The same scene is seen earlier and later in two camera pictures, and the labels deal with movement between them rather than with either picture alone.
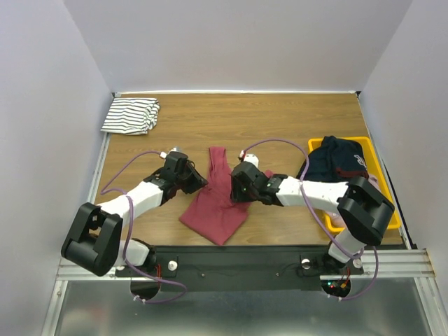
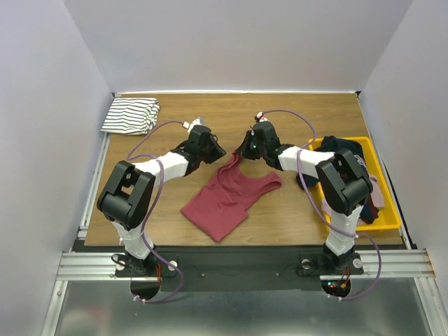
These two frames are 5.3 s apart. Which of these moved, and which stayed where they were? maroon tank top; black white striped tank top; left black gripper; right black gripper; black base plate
Moved: left black gripper; right black gripper; maroon tank top
Stayed: black white striped tank top; black base plate
